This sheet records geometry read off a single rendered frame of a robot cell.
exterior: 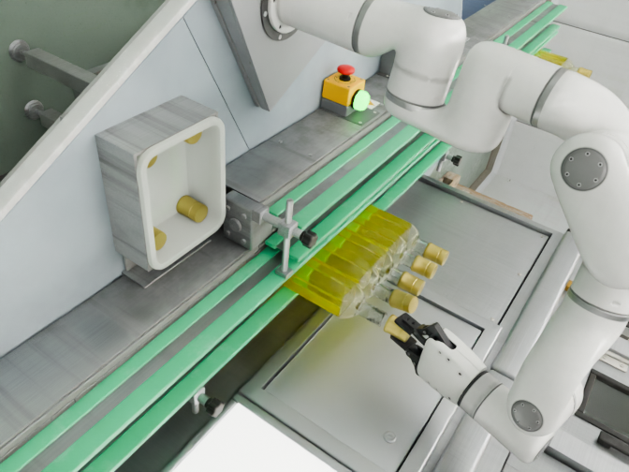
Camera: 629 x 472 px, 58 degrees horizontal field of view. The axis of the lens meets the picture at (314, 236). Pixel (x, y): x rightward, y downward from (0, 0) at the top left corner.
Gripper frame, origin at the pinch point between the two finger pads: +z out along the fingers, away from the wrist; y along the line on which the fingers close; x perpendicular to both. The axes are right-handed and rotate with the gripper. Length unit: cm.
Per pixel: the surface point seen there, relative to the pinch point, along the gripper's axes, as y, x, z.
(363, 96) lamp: 21, -26, 42
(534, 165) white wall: -276, -558, 213
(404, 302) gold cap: 2.3, -3.1, 3.6
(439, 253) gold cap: 1.5, -20.4, 9.4
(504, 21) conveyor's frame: 17, -116, 64
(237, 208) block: 14.7, 15.3, 30.7
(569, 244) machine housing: -12, -67, 0
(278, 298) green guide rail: -3.0, 11.6, 21.9
